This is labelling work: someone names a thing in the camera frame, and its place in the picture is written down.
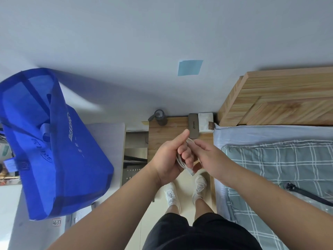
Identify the person's left hand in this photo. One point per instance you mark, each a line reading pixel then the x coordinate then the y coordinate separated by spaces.
pixel 166 161

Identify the person's right hand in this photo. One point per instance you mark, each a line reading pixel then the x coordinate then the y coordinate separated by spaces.
pixel 213 161

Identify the person's left thumb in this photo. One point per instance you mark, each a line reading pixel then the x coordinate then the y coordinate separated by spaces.
pixel 181 139

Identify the person's right fingers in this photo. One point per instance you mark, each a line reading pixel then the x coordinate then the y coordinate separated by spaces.
pixel 199 145

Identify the person's left forearm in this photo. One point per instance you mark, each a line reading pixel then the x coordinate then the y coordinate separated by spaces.
pixel 111 213

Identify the person's right forearm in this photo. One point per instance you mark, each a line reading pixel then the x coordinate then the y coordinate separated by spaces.
pixel 273 205

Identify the grey rectangular box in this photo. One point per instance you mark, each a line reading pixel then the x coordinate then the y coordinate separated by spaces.
pixel 193 123

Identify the wooden nightstand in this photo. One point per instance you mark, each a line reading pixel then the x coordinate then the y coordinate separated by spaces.
pixel 161 135

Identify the white tissue pack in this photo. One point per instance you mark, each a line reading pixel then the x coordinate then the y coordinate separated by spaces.
pixel 205 122

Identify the white right shoe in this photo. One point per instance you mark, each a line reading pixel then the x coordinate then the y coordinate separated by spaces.
pixel 199 188

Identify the white shoe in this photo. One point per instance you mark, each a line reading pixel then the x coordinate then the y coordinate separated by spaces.
pixel 199 188
pixel 172 196

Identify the stainless steel shelf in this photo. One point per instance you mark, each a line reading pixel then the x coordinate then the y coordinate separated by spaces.
pixel 135 153

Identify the white left shoe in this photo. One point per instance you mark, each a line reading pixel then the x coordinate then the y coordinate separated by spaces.
pixel 172 196

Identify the person's right leg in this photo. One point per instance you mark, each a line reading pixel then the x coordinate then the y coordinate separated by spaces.
pixel 203 208

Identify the person's leg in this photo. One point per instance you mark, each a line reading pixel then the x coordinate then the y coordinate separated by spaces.
pixel 203 208
pixel 173 210

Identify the person's left leg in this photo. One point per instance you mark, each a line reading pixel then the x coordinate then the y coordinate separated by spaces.
pixel 173 210

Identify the blue sticky note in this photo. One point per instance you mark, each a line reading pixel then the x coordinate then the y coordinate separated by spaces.
pixel 190 67

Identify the black shorts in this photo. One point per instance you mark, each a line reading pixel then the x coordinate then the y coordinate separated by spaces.
pixel 197 235

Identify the wooden headboard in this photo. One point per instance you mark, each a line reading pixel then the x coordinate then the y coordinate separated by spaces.
pixel 283 101

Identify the blue fabric tote bag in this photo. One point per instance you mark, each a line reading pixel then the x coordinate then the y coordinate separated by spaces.
pixel 65 158

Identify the clear plastic bag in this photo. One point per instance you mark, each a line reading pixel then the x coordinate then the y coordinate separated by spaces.
pixel 312 204

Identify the white paper label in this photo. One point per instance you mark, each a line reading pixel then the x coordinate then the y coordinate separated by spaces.
pixel 56 222

